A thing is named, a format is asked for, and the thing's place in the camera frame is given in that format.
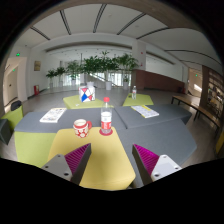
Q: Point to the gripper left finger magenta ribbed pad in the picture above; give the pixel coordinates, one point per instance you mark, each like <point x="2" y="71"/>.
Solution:
<point x="71" y="166"/>

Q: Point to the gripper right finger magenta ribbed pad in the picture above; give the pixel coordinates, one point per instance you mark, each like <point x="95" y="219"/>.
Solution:
<point x="151" y="166"/>

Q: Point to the clear water bottle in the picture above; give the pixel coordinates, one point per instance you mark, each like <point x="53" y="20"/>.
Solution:
<point x="134" y="92"/>
<point x="106" y="117"/>

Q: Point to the red and white patterned mug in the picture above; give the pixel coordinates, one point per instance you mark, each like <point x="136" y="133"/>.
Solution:
<point x="81" y="128"/>

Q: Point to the red round coaster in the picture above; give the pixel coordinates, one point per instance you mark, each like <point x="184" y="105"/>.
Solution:
<point x="100" y="131"/>

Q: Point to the colourful magazine on grey table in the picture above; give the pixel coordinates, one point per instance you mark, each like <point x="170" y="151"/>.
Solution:
<point x="53" y="115"/>

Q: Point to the yellow booklet on grey table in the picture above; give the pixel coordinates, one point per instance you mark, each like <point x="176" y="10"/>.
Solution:
<point x="145" y="111"/>

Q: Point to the white cube, red blue triangles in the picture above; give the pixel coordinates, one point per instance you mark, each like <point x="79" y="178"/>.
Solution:
<point x="87" y="94"/>

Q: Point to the long wooden bench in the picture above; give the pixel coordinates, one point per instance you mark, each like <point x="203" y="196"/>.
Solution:
<point x="199" y="110"/>

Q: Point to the black chair at left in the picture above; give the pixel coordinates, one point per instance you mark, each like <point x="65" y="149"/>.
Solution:
<point x="15" y="105"/>

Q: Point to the red fire extinguisher cabinet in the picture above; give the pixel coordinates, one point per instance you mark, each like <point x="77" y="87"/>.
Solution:
<point x="36" y="90"/>

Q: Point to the row of potted green plants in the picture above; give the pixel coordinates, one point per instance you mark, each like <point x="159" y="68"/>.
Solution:
<point x="93" y="65"/>

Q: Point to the wooden bookshelf at right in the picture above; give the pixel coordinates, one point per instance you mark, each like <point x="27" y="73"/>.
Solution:
<point x="212" y="95"/>

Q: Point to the framed picture on wall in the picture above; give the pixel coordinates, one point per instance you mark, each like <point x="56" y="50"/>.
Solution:
<point x="37" y="65"/>

